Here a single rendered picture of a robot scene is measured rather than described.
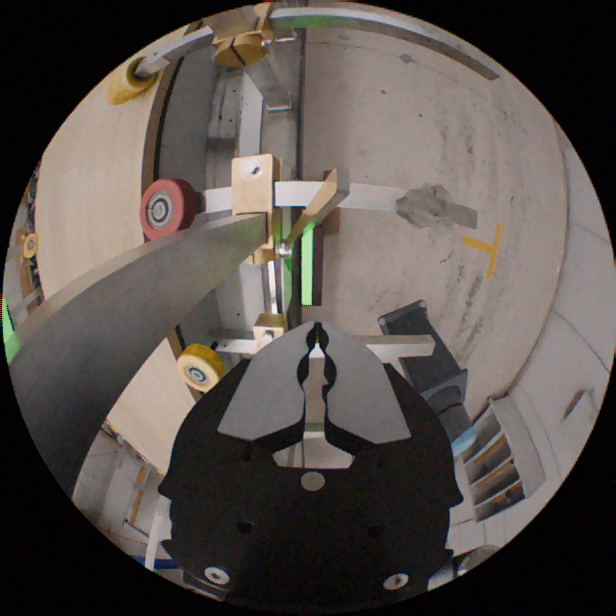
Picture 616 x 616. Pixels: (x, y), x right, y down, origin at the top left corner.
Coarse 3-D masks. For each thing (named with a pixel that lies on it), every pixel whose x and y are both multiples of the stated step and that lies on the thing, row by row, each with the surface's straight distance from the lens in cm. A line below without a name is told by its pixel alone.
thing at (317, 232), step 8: (320, 232) 42; (320, 240) 43; (320, 248) 43; (320, 256) 43; (320, 264) 44; (312, 272) 44; (320, 272) 44; (312, 280) 45; (320, 280) 45; (312, 288) 45; (320, 288) 45; (312, 296) 46; (320, 296) 46; (320, 304) 47
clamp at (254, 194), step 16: (240, 160) 27; (272, 160) 26; (240, 176) 27; (256, 176) 26; (272, 176) 26; (240, 192) 27; (256, 192) 26; (272, 192) 26; (240, 208) 27; (256, 208) 26; (272, 208) 26; (272, 224) 26; (272, 240) 26; (256, 256) 27; (272, 256) 28
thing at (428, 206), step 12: (408, 192) 28; (420, 192) 28; (432, 192) 29; (444, 192) 29; (408, 204) 27; (420, 204) 27; (432, 204) 28; (444, 204) 30; (408, 216) 27; (420, 216) 28; (432, 216) 29; (444, 216) 28; (420, 228) 28; (432, 228) 30; (444, 228) 30
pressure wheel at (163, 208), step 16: (160, 192) 29; (176, 192) 27; (192, 192) 28; (144, 208) 30; (160, 208) 28; (176, 208) 27; (192, 208) 28; (144, 224) 30; (160, 224) 29; (176, 224) 27
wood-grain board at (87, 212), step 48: (144, 48) 61; (96, 96) 66; (144, 96) 40; (96, 144) 48; (144, 144) 34; (48, 192) 81; (96, 192) 43; (144, 192) 33; (48, 240) 78; (96, 240) 43; (144, 240) 32; (48, 288) 90; (144, 384) 53; (144, 432) 91
